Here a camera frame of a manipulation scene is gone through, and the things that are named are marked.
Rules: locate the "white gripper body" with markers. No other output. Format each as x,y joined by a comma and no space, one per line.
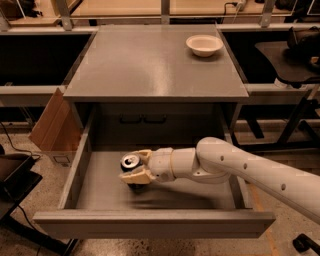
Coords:
161,162

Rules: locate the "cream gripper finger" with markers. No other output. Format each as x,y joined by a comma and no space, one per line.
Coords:
141,156
140,175

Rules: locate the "blue pepsi can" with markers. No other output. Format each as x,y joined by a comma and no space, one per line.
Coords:
128,163

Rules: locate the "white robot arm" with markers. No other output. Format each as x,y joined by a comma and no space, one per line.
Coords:
213,161

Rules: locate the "open grey top drawer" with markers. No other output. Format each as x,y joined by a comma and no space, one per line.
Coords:
96,204

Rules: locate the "grey metal cabinet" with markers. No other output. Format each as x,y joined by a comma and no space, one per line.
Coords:
142,87

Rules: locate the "brown cardboard box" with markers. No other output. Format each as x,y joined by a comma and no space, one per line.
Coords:
56,133

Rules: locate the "white paper bowl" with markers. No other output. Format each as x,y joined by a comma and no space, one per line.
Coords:
204,45

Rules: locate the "black floor stand left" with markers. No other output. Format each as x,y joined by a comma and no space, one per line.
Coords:
17,180

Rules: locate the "black office chair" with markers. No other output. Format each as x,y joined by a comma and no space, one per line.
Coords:
296,62

